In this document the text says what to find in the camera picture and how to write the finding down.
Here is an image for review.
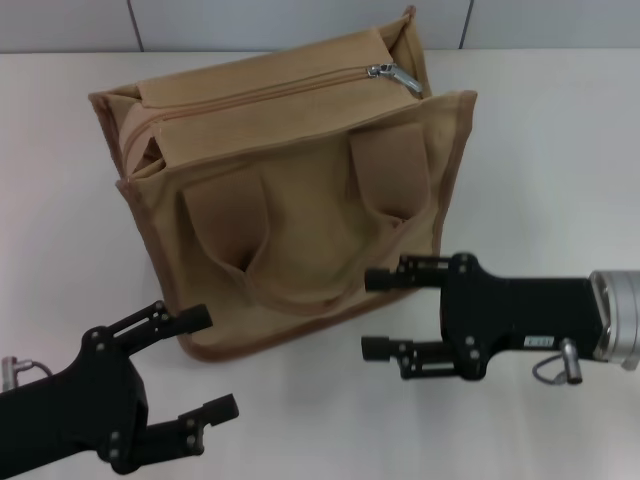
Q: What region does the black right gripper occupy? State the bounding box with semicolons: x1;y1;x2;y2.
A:
361;253;614;381

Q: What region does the right gripper cable with connectors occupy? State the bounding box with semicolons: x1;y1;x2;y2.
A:
532;338;586;385

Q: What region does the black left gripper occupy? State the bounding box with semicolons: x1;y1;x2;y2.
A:
0;300;240;480

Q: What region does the gripper cable with connectors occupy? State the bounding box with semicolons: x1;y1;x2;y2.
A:
532;338;586;385
0;355;54;391

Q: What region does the khaki canvas food bag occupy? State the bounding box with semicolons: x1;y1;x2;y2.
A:
87;4;479;362

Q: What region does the silver metal zipper pull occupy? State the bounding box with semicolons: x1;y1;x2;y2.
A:
367;62;424;94

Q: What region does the left gripper cable with connectors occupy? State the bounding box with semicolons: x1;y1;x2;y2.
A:
0;355;54;391

